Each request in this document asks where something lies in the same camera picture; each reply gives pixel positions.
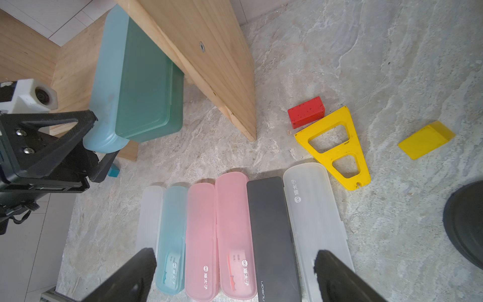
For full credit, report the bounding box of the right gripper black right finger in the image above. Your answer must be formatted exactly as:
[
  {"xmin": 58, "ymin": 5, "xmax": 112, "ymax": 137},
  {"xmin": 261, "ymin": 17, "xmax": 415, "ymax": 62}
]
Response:
[{"xmin": 314, "ymin": 250, "xmax": 387, "ymax": 302}]

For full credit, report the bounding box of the light teal pencil case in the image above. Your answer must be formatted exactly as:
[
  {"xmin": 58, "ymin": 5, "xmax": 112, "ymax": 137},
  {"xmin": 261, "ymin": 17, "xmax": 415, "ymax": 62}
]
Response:
[
  {"xmin": 83, "ymin": 5, "xmax": 130, "ymax": 154},
  {"xmin": 155, "ymin": 186, "xmax": 188, "ymax": 296}
]

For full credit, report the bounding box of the pink pencil case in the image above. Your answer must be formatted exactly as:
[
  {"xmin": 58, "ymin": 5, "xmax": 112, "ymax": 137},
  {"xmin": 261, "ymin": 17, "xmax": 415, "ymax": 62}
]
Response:
[
  {"xmin": 215, "ymin": 172, "xmax": 257, "ymax": 300},
  {"xmin": 185, "ymin": 182, "xmax": 220, "ymax": 301}
]

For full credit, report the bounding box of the red rectangular block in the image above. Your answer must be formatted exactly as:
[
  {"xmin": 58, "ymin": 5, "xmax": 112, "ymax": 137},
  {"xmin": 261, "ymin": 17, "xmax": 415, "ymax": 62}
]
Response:
[{"xmin": 288, "ymin": 96, "xmax": 325, "ymax": 129}]

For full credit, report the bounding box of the clear white pencil case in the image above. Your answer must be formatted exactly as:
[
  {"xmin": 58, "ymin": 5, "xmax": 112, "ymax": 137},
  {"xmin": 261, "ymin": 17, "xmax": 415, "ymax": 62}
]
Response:
[{"xmin": 283, "ymin": 162, "xmax": 354, "ymax": 301}]

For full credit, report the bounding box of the frosted white pencil case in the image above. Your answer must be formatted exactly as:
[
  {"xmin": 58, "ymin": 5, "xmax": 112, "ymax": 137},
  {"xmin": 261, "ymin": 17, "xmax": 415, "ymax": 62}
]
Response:
[{"xmin": 135, "ymin": 186, "xmax": 166, "ymax": 255}]

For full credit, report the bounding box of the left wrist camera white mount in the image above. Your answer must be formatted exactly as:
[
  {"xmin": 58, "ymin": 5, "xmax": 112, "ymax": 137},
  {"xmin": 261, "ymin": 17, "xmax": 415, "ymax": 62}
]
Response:
[{"xmin": 1, "ymin": 79, "xmax": 58, "ymax": 114}]

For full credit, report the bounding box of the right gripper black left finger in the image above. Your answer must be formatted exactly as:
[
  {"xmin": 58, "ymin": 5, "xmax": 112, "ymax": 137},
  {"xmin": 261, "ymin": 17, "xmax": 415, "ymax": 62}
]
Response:
[{"xmin": 82, "ymin": 248, "xmax": 157, "ymax": 301}]

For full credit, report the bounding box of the dark green pencil case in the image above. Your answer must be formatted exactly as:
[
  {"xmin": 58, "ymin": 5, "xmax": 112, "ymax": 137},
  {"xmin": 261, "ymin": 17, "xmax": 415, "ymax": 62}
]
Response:
[{"xmin": 115, "ymin": 20, "xmax": 184, "ymax": 143}]

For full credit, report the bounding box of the yellow frame block with hole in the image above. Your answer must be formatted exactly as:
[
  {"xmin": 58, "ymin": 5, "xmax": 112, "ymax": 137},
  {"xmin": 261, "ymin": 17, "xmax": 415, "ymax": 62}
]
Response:
[{"xmin": 294, "ymin": 106, "xmax": 371, "ymax": 191}]

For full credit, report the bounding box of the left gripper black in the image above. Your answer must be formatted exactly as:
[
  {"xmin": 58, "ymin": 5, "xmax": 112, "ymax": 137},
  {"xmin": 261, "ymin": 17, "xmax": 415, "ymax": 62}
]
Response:
[{"xmin": 1, "ymin": 110, "xmax": 118, "ymax": 193}]

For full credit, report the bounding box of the small teal block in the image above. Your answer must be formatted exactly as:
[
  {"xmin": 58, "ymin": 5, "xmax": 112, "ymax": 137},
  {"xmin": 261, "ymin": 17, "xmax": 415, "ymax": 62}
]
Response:
[{"xmin": 108, "ymin": 164, "xmax": 120, "ymax": 178}]

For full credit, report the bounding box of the small yellow block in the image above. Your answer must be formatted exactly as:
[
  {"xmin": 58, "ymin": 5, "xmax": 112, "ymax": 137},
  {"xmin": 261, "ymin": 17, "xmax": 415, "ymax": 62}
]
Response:
[{"xmin": 398, "ymin": 121, "xmax": 456, "ymax": 160}]

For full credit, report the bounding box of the black pencil case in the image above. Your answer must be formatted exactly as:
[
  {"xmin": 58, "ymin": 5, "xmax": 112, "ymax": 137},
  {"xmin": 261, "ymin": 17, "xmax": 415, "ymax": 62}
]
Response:
[{"xmin": 247, "ymin": 177, "xmax": 302, "ymax": 302}]

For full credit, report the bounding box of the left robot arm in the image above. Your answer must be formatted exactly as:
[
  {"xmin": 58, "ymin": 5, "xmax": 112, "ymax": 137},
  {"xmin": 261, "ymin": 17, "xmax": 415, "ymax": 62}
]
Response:
[{"xmin": 1, "ymin": 110, "xmax": 118, "ymax": 234}]

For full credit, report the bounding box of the silver microphone on stand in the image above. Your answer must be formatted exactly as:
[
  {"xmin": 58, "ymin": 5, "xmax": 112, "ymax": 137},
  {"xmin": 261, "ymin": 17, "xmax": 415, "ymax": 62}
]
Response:
[{"xmin": 443, "ymin": 181, "xmax": 482, "ymax": 269}]

